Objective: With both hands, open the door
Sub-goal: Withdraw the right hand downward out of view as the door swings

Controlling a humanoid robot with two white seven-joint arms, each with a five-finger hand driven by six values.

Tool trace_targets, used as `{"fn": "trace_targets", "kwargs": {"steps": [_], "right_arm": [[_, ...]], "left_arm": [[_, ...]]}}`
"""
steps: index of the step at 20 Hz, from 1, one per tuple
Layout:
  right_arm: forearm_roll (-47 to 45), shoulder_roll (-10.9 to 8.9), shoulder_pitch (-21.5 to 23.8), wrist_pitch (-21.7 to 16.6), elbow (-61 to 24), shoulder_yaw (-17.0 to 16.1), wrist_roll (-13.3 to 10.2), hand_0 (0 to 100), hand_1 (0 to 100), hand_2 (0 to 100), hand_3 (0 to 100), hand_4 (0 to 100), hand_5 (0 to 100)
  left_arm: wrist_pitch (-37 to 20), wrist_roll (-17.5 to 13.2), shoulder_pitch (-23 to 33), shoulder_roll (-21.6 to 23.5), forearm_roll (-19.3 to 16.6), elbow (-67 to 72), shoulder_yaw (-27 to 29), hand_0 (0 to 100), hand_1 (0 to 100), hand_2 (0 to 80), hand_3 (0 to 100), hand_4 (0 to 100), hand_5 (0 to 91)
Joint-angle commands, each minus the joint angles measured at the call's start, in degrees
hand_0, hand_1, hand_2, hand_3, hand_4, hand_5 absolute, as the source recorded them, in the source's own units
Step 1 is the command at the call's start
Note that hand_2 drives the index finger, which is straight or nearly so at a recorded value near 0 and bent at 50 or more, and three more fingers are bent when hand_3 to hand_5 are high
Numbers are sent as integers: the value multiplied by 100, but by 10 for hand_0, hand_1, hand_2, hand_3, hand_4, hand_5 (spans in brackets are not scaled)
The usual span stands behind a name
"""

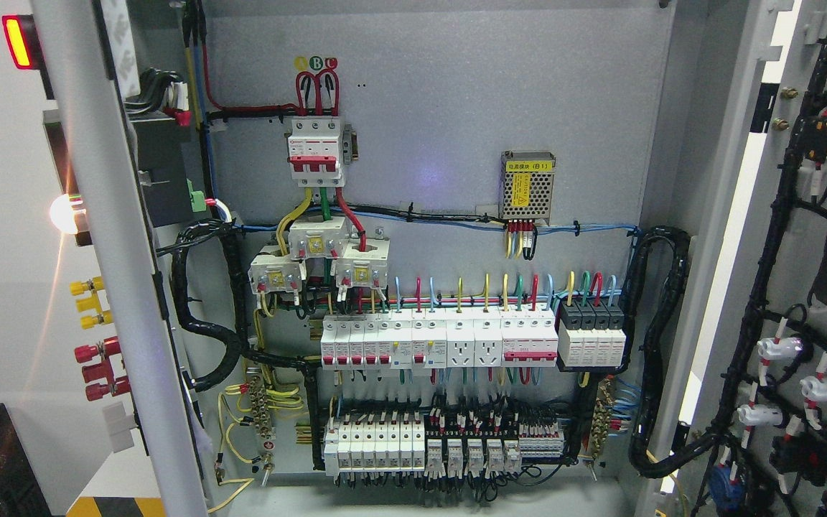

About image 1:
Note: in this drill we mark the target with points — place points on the grey cabinet door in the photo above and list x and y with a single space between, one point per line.
728 280
76 53

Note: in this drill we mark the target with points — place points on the red indicator lamp left door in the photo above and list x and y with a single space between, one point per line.
24 46

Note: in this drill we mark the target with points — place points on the white current transformer cluster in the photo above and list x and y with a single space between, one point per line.
320 248

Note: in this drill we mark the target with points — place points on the white socket and breaker row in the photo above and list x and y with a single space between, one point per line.
433 339

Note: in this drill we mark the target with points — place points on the perforated metal power supply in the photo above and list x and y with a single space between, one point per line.
527 179

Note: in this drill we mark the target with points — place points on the red white main breaker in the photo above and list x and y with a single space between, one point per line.
317 152

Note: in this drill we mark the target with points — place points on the lower relay terminal row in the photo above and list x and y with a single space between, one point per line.
471 441

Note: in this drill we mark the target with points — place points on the black surge protector block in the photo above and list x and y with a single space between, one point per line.
591 338

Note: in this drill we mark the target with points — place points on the white lower breaker row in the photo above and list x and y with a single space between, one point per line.
371 445

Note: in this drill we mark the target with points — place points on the black digital power meter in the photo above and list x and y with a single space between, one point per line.
160 168

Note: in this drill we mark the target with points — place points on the white lit indicator lamp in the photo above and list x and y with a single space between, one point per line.
69 215

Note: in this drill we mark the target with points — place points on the red terminal post pair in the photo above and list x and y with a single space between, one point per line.
97 369

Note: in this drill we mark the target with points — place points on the yellow terminal post pair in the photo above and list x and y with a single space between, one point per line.
88 300

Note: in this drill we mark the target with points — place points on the white rotary selector switch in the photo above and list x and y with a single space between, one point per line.
119 426

